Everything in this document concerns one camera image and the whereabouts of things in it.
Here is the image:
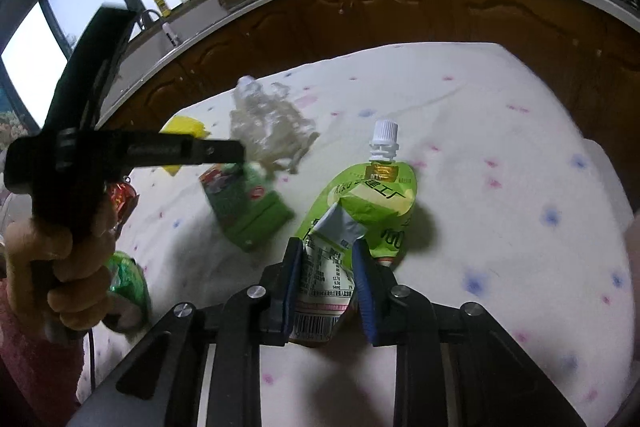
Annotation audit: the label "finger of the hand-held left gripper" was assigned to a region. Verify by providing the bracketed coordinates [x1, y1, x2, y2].
[122, 131, 247, 168]

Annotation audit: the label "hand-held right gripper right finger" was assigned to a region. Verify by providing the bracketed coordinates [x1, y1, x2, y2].
[350, 239, 588, 427]

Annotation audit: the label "black cable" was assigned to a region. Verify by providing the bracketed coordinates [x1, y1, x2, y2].
[86, 328, 99, 390]

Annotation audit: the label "wooden base cabinets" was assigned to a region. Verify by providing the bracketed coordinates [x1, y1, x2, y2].
[100, 0, 640, 208]

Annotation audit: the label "green-red snack wrapper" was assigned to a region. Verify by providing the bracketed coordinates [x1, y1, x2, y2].
[199, 162, 295, 253]

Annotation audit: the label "white floral tablecloth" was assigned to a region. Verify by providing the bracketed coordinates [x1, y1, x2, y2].
[75, 42, 636, 427]

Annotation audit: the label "yellow mesh cloth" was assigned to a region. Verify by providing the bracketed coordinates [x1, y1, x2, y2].
[160, 114, 211, 178]

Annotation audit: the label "person's left hand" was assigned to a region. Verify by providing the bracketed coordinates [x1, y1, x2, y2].
[4, 196, 121, 332]

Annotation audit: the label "crushed red drink can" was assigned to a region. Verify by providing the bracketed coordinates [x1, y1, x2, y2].
[105, 177, 140, 228]

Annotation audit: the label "person's left forearm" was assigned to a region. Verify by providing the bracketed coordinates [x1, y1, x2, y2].
[0, 279, 86, 418]

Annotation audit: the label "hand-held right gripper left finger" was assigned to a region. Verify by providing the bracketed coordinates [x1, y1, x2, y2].
[65, 237, 306, 427]

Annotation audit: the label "green spout pouch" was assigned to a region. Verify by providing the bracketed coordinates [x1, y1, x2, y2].
[290, 119, 418, 348]

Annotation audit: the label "crushed green drink can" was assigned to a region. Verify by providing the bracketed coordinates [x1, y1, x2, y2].
[102, 251, 152, 333]

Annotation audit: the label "crumpled clear plastic wrap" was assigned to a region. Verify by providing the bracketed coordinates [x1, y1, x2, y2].
[229, 76, 321, 175]

